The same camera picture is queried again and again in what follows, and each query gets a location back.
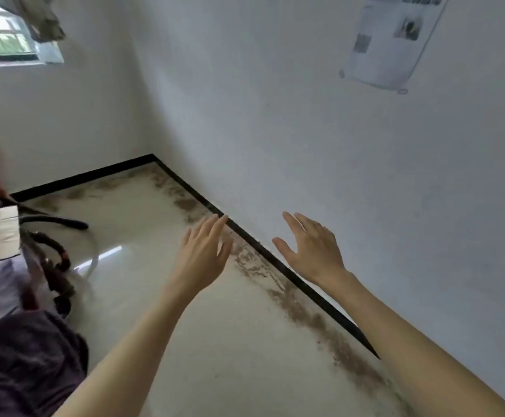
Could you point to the person's right hand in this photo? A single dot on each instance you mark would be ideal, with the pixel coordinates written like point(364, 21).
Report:
point(317, 256)

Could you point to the person's left hand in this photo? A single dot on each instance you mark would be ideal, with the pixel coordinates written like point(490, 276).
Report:
point(200, 260)

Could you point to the person's right forearm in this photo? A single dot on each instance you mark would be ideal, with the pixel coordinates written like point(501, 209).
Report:
point(409, 356)

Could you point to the person's left forearm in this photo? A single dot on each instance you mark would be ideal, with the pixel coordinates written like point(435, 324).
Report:
point(126, 364)

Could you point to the black baseboard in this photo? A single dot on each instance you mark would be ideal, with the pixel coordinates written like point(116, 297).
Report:
point(343, 325)

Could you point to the dark purple cloth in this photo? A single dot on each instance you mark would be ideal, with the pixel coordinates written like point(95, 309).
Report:
point(22, 364)

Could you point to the white paper poster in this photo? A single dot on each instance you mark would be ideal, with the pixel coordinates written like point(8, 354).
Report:
point(387, 47)

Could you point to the hanging grey cloth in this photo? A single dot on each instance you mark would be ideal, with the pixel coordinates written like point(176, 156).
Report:
point(39, 17)

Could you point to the window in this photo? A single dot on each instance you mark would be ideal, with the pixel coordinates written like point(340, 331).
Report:
point(0, 43)

